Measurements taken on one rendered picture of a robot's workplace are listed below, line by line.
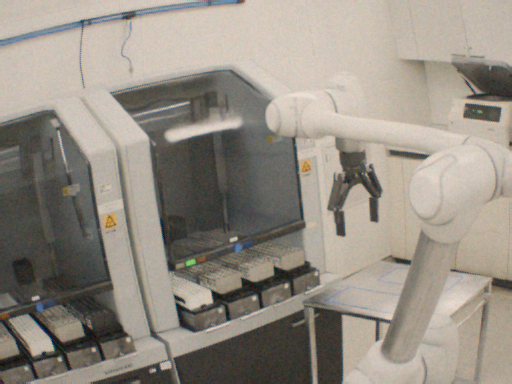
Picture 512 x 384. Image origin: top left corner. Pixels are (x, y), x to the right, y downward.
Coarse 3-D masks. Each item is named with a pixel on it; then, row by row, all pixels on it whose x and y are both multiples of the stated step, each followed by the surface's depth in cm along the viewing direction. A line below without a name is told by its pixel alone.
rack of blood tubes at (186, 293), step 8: (176, 280) 260; (184, 280) 259; (176, 288) 250; (184, 288) 250; (192, 288) 250; (200, 288) 248; (176, 296) 257; (184, 296) 242; (192, 296) 241; (200, 296) 243; (208, 296) 245; (184, 304) 243; (192, 304) 241; (200, 304) 243
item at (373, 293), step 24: (384, 264) 261; (336, 288) 245; (360, 288) 240; (384, 288) 236; (456, 288) 221; (480, 288) 216; (312, 312) 238; (336, 312) 226; (360, 312) 219; (384, 312) 215; (456, 312) 203; (312, 336) 240; (480, 336) 229; (312, 360) 242; (480, 360) 230
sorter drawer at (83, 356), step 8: (56, 344) 214; (72, 344) 214; (80, 344) 211; (88, 344) 211; (64, 352) 207; (72, 352) 207; (80, 352) 209; (88, 352) 211; (96, 352) 213; (72, 360) 207; (80, 360) 209; (88, 360) 211; (96, 360) 213; (72, 368) 207; (80, 368) 205; (88, 368) 206
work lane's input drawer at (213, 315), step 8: (176, 304) 248; (208, 304) 244; (216, 304) 244; (184, 312) 242; (192, 312) 239; (200, 312) 240; (208, 312) 241; (216, 312) 243; (224, 312) 245; (184, 320) 244; (192, 320) 239; (200, 320) 239; (208, 320) 241; (216, 320) 244; (224, 320) 246; (200, 328) 240; (208, 328) 240; (216, 328) 239
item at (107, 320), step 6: (108, 312) 225; (114, 312) 225; (90, 318) 219; (96, 318) 221; (102, 318) 222; (108, 318) 224; (114, 318) 225; (90, 324) 220; (96, 324) 221; (102, 324) 222; (108, 324) 224; (114, 324) 226; (96, 330) 221; (102, 330) 222
